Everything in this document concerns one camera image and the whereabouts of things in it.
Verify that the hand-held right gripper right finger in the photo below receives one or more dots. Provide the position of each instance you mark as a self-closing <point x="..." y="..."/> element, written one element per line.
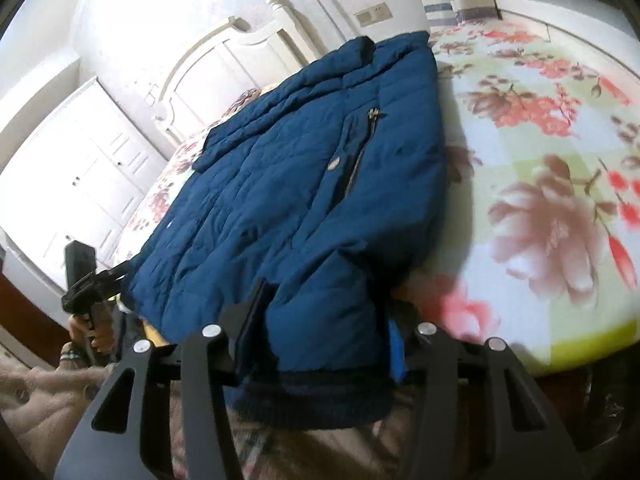
<point x="397" y="355"/>

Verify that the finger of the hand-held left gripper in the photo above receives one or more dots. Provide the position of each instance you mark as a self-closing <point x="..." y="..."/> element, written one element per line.
<point x="116" y="275"/>

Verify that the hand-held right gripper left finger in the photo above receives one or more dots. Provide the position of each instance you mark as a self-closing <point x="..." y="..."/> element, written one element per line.
<point x="252" y="320"/>

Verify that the blue padded jacket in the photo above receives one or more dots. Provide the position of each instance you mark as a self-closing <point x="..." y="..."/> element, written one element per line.
<point x="280" y="185"/>

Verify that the person's left hand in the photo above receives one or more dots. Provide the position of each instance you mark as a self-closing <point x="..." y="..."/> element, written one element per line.
<point x="103" y="330"/>

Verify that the white wardrobe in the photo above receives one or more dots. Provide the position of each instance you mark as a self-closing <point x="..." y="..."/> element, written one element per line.
<point x="75" y="170"/>

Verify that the person's plaid pajamas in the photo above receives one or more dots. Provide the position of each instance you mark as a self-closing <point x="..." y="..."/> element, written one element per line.
<point x="280" y="445"/>

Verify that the yellow bed sheet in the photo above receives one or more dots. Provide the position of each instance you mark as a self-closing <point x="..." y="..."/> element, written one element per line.
<point x="600" y="345"/>

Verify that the embroidered floral pillow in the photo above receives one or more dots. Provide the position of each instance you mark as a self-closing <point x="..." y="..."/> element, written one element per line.
<point x="245" y="99"/>

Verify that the floral bed sheet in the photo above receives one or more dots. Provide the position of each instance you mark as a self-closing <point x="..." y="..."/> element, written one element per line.
<point x="525" y="160"/>

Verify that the white wooden bed headboard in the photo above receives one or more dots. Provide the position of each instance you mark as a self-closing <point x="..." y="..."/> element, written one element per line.
<point x="210" y="60"/>

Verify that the white desk lamp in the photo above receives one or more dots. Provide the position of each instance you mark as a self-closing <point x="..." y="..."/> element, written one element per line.
<point x="325" y="11"/>

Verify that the white window bench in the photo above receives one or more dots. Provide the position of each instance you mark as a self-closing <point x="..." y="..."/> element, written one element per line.
<point x="575" y="10"/>

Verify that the wall outlet panel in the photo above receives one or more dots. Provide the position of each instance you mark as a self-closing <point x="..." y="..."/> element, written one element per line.
<point x="373" y="15"/>

